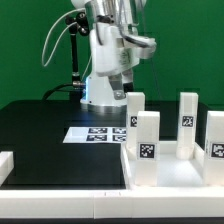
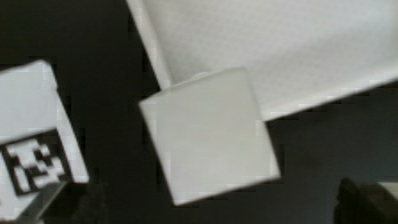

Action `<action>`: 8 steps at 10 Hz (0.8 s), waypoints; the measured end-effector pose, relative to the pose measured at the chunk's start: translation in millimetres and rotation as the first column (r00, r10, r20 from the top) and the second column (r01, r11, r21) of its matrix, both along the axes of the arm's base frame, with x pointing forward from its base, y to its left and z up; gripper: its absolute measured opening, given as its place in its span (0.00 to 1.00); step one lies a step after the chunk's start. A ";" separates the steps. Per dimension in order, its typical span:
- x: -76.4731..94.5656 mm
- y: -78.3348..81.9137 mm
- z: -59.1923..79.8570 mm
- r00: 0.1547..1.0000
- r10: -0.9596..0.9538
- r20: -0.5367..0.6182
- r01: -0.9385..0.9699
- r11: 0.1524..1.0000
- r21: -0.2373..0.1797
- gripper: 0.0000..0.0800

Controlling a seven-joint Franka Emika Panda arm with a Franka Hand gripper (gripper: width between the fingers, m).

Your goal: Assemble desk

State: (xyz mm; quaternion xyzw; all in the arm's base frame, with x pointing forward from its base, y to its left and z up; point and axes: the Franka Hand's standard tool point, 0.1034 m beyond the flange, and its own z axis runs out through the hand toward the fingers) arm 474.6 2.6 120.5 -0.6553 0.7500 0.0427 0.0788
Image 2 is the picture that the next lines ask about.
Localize fiducial marker sheet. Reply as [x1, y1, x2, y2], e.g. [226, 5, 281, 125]
[0, 60, 89, 222]

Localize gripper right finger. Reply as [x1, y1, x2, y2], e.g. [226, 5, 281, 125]
[335, 178, 398, 224]

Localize white desk top tray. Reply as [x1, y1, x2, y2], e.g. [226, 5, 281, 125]
[127, 0, 398, 120]

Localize white desk leg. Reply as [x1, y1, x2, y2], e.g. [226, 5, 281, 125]
[139, 68, 281, 206]

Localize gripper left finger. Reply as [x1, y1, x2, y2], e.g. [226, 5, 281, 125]
[11, 182, 111, 224]

